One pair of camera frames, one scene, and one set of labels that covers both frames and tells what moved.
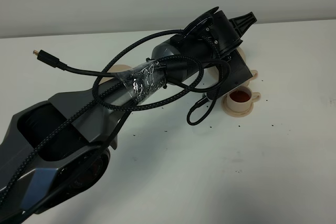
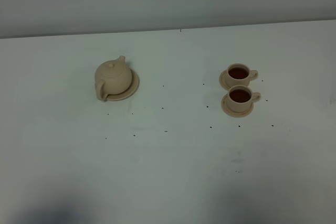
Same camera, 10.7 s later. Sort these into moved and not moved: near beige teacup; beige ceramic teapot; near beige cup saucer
Moved: beige ceramic teapot
Not moved: near beige teacup; near beige cup saucer
